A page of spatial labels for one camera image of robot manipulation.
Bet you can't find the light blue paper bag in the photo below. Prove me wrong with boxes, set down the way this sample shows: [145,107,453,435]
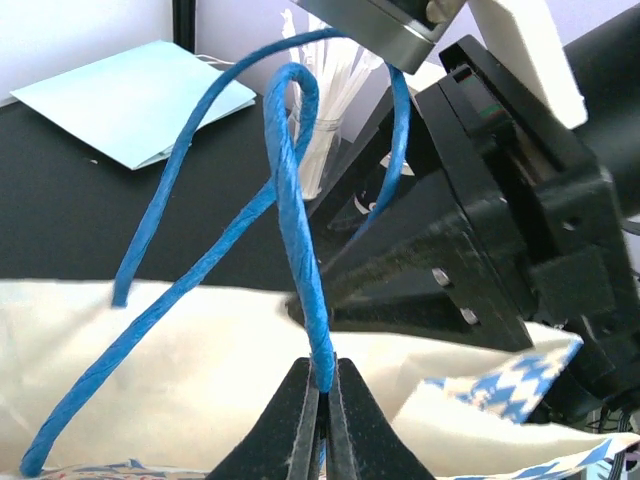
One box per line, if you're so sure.
[9,39,257,172]

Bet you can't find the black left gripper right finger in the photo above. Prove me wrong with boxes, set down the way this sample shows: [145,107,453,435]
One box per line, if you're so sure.
[326,358,433,480]

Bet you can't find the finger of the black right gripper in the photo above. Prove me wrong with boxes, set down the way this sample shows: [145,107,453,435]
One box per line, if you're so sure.
[307,89,450,240]

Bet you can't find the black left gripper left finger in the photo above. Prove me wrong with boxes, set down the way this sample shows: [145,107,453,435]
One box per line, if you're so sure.
[207,358,320,480]

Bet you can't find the blue checkered paper bag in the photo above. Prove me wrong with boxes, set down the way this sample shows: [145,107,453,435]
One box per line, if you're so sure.
[0,27,640,480]

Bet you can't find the right black frame post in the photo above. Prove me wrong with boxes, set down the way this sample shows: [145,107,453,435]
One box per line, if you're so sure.
[171,0,197,53]

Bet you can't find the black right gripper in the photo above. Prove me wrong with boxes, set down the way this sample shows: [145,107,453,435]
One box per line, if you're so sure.
[307,54,639,420]

